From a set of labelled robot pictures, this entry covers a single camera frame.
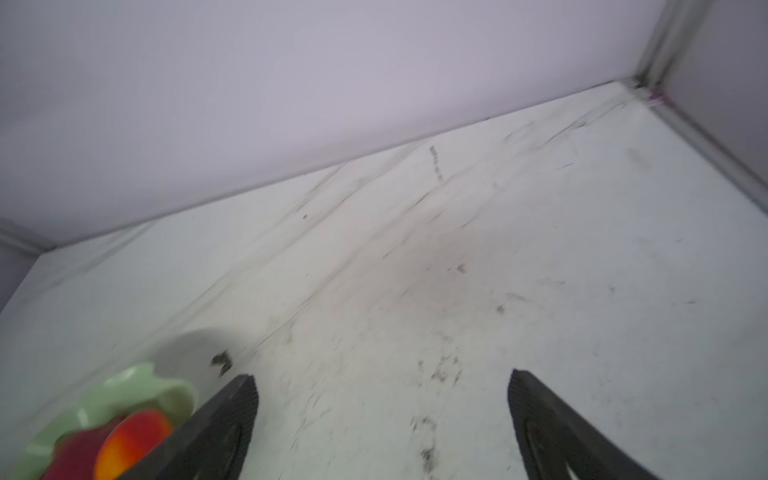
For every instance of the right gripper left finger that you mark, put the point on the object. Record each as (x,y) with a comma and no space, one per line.
(212,444)

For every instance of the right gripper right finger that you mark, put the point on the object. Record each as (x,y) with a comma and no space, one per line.
(556,442)

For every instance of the small red yellow mango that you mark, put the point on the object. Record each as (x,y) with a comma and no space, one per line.
(130,441)

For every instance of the pink dragon fruit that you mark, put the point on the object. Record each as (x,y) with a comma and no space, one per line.
(76,455)

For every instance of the green scalloped fruit bowl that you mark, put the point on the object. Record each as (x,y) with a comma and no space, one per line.
(133,389)

